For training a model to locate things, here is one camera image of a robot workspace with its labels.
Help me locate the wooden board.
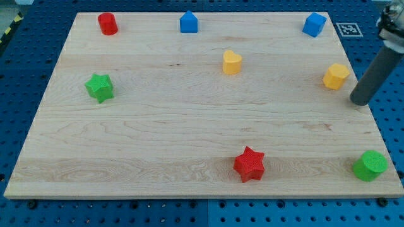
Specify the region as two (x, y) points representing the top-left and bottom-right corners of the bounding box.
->
(4, 12), (403, 200)

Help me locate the yellow heart block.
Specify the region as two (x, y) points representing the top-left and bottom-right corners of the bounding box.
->
(222, 50), (242, 75)

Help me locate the red star block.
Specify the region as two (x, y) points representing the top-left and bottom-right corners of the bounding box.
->
(233, 146), (265, 183)

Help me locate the blue house-shaped block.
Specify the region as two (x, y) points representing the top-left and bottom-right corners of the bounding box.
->
(179, 11), (199, 33)

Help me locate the green star block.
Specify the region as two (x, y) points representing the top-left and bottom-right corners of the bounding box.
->
(85, 74), (114, 103)

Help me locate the red cylinder block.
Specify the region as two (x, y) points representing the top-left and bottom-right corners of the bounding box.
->
(97, 13), (118, 35)

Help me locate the yellow hexagon block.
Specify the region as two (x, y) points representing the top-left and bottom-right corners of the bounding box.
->
(323, 63), (350, 90)

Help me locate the blue cube block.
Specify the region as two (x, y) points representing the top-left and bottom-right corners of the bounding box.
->
(302, 13), (327, 37)

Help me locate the white fiducial marker tag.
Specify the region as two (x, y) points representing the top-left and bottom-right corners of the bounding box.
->
(336, 22), (363, 37)

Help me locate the green cylinder block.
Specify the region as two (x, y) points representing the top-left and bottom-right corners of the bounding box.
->
(352, 150), (388, 182)

